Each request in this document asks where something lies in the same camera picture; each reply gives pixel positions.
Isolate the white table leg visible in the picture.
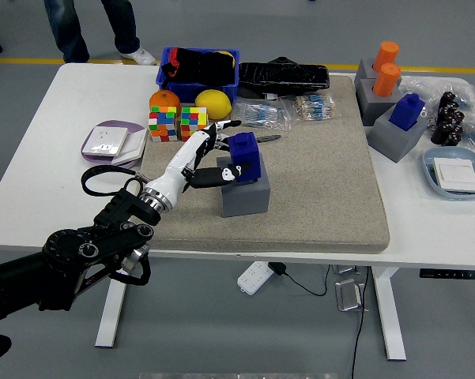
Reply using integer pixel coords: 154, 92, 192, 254
371, 267, 408, 361
94, 255, 134, 348

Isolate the person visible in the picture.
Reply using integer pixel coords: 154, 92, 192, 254
43, 0, 158, 66

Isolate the metal bracket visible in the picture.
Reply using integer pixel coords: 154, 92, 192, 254
331, 264, 363, 276
334, 278, 367, 313

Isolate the black cloth with red trim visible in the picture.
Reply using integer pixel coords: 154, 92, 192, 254
160, 47, 237, 86

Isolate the orange cylinder seal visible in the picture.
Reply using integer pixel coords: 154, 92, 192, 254
372, 62, 402, 98
372, 40, 401, 73

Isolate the multicoloured puzzle cube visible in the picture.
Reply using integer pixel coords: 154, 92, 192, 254
179, 106, 209, 144
148, 105, 179, 143

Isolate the orange fruit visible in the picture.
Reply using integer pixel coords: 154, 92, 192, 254
149, 89, 182, 115

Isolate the white wall socket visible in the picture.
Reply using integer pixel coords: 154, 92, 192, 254
82, 126, 130, 158

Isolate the grey-brown mat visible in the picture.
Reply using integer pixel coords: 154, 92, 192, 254
128, 74, 391, 255

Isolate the white switch panel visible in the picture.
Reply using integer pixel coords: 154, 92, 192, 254
433, 157, 475, 193
111, 129, 149, 166

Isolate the yellow lemon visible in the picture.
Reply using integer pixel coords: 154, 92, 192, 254
194, 89, 233, 121

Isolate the black plug with cord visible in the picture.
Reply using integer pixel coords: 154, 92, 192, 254
267, 261, 331, 297

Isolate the black table control panel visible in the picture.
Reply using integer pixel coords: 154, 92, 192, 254
419, 268, 475, 280

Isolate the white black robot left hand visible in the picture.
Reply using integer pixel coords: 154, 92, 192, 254
145, 119, 252, 206

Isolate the blue plastic bin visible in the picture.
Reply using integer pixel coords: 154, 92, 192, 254
155, 47, 241, 104

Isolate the purple plate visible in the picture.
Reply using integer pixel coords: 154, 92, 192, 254
81, 120, 149, 171

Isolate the light blue tray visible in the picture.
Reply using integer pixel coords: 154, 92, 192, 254
422, 147, 475, 201

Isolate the black plastic tray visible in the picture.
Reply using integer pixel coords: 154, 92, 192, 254
238, 56, 331, 99

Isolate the grey cube seal holder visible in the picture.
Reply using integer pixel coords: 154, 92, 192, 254
354, 58, 402, 86
216, 152, 271, 218
358, 77, 405, 127
368, 104, 430, 163

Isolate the blue square seal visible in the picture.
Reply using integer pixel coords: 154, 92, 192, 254
390, 92, 426, 133
227, 131, 261, 183

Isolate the white power strip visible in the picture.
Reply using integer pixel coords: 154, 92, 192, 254
236, 261, 275, 296

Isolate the yellow item in bin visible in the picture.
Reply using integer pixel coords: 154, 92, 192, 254
217, 50, 236, 69

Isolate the black floor cable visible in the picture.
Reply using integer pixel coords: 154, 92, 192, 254
350, 266, 370, 376

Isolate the clear bag of resistors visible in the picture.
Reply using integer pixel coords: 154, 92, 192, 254
231, 97, 292, 132
288, 94, 343, 122

